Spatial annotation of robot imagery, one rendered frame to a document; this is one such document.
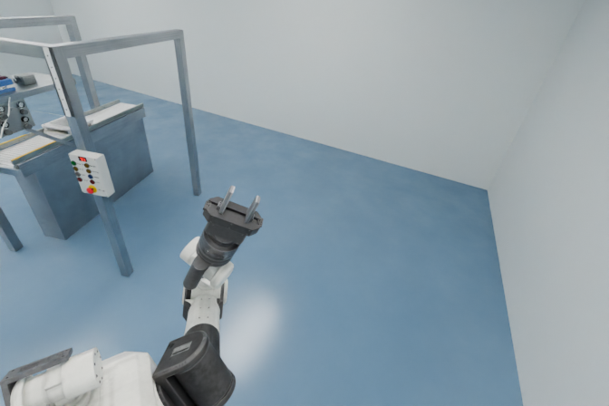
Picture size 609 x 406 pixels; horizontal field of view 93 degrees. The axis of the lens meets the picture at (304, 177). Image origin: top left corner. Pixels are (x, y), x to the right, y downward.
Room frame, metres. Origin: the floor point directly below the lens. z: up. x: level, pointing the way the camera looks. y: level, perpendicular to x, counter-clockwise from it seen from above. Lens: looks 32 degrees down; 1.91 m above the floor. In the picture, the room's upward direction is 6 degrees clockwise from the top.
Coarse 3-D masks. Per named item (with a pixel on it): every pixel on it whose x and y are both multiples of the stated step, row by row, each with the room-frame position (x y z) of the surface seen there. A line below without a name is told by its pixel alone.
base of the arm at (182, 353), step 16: (192, 336) 0.36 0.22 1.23; (176, 352) 0.33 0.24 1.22; (192, 352) 0.32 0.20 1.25; (160, 368) 0.29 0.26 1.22; (176, 368) 0.29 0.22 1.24; (160, 384) 0.27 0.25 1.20; (176, 384) 0.28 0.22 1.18; (176, 400) 0.26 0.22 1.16; (192, 400) 0.28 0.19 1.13; (224, 400) 0.28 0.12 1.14
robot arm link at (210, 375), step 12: (204, 324) 0.42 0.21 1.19; (216, 336) 0.39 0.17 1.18; (216, 348) 0.36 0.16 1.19; (204, 360) 0.31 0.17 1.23; (216, 360) 0.33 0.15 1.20; (192, 372) 0.29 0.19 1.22; (204, 372) 0.30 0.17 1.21; (216, 372) 0.31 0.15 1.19; (228, 372) 0.33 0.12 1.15; (192, 384) 0.28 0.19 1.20; (204, 384) 0.29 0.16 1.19; (216, 384) 0.29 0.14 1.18; (228, 384) 0.31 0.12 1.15; (192, 396) 0.27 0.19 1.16; (204, 396) 0.27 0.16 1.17; (216, 396) 0.28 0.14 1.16
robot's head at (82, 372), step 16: (96, 352) 0.27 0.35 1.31; (64, 368) 0.23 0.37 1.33; (80, 368) 0.23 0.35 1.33; (96, 368) 0.24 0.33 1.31; (32, 384) 0.20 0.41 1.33; (48, 384) 0.21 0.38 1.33; (64, 384) 0.21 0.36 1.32; (80, 384) 0.22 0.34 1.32; (96, 384) 0.22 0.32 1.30; (32, 400) 0.19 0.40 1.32; (48, 400) 0.19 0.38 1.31; (64, 400) 0.21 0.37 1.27; (80, 400) 0.22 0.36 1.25
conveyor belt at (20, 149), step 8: (120, 104) 2.85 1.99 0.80; (128, 104) 2.88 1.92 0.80; (96, 112) 2.57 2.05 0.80; (104, 112) 2.59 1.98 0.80; (112, 112) 2.62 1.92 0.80; (96, 120) 2.41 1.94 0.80; (40, 136) 1.99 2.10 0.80; (56, 136) 2.02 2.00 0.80; (16, 144) 1.83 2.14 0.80; (24, 144) 1.84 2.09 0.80; (32, 144) 1.85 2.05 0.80; (40, 144) 1.87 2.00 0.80; (0, 152) 1.69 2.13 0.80; (8, 152) 1.71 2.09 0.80; (16, 152) 1.72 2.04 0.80; (24, 152) 1.73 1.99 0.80; (0, 160) 1.60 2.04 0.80; (8, 160) 1.61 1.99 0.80; (8, 168) 1.56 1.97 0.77
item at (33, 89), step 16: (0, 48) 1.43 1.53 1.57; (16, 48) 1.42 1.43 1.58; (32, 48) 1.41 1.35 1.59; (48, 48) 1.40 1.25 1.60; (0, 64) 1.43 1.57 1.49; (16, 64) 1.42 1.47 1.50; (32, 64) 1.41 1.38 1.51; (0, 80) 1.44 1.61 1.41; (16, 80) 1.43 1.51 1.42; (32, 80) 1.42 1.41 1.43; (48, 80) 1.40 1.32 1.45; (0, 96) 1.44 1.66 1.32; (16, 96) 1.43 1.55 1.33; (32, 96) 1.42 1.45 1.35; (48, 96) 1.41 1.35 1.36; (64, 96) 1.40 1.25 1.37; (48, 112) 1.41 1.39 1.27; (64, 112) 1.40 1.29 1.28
